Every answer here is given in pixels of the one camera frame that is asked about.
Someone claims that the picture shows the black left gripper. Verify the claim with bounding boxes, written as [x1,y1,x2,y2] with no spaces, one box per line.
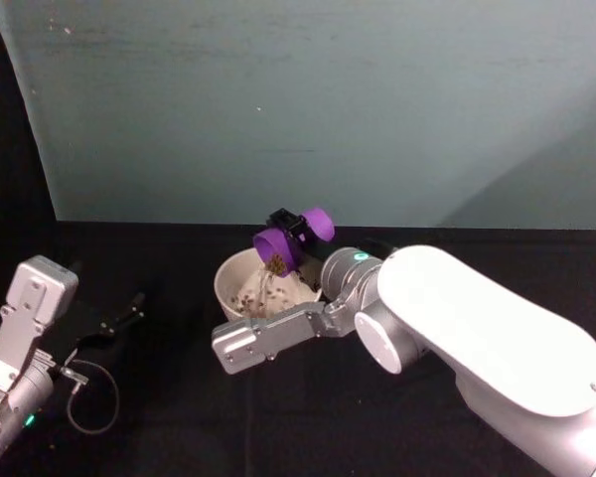
[44,292,147,365]

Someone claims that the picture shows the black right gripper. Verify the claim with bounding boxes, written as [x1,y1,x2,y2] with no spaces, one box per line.
[269,208,340,295]

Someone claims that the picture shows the purple plastic cup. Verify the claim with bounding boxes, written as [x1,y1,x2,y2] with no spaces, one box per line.
[251,207,336,278]

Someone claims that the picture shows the brown beans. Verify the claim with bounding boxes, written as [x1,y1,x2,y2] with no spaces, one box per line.
[230,252,292,319]

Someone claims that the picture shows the white patterned bowl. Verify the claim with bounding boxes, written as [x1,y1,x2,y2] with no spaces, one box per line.
[213,247,325,322]

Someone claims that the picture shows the black table cloth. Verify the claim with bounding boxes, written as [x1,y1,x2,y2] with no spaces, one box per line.
[0,218,596,477]

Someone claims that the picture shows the black hanging curtain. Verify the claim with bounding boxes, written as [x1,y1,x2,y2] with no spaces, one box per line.
[0,0,58,223]

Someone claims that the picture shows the left gripper dark cable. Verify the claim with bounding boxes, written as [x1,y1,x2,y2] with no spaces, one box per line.
[59,360,121,436]

